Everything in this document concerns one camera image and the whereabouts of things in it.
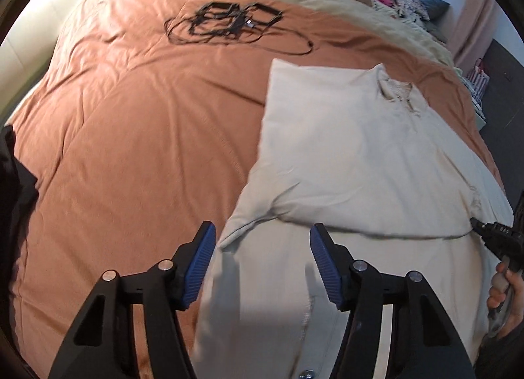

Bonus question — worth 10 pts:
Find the blue grey pillow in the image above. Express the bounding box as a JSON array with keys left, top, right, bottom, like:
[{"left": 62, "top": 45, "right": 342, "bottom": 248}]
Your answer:
[{"left": 418, "top": 0, "right": 449, "bottom": 22}]

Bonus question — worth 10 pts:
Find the black folded garment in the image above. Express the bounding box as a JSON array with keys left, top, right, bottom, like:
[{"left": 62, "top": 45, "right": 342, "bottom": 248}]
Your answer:
[{"left": 0, "top": 125, "right": 39, "bottom": 281}]

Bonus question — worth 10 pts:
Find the right hand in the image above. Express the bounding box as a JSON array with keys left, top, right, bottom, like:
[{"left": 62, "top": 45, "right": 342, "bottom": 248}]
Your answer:
[{"left": 487, "top": 262, "right": 523, "bottom": 339}]

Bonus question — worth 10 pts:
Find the black cable bundle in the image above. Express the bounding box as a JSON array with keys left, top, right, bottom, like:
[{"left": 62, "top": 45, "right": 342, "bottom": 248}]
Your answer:
[{"left": 164, "top": 2, "right": 314, "bottom": 55}]

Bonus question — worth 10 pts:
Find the pink curtain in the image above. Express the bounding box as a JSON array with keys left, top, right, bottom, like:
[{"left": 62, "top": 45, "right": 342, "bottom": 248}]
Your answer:
[{"left": 447, "top": 0, "right": 500, "bottom": 72}]

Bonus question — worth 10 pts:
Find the cream beige jacket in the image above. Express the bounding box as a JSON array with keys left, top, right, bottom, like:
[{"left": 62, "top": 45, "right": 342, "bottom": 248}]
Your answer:
[{"left": 192, "top": 60, "right": 513, "bottom": 378}]

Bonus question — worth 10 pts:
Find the orange duvet cover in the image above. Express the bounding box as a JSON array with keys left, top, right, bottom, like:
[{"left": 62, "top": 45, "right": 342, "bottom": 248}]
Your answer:
[{"left": 10, "top": 0, "right": 504, "bottom": 377}]

